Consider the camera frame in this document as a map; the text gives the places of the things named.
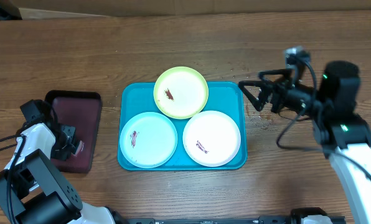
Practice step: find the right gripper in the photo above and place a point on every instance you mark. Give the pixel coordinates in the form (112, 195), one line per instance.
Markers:
(277, 91)

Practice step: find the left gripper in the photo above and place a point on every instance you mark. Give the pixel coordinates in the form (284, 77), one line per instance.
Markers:
(65, 154)

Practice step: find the pink and green sponge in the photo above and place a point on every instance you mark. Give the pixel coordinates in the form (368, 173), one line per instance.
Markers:
(79, 147)

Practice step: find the light blue plate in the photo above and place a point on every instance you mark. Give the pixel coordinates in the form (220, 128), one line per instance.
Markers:
(148, 140)

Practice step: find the yellow-green plate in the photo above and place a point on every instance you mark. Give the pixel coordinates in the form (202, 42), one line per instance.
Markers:
(180, 92)

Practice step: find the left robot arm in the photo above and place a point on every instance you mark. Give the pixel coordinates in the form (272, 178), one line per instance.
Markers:
(32, 189)

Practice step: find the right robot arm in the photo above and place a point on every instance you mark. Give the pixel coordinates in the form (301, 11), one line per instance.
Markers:
(343, 136)

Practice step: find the black tray with maroon liquid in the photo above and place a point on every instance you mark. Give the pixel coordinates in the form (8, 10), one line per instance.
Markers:
(82, 110)

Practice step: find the teal plastic tray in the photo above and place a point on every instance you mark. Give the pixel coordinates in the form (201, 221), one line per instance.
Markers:
(225, 97)

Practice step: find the white plate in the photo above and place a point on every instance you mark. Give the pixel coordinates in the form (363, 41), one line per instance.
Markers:
(211, 138)

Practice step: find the cardboard board at back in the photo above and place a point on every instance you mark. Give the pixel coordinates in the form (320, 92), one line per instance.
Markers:
(186, 7)

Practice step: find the black object top left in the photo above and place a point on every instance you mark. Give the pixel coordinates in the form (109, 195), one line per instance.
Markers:
(8, 11)

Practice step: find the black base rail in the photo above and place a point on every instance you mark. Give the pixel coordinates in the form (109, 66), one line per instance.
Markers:
(269, 219)

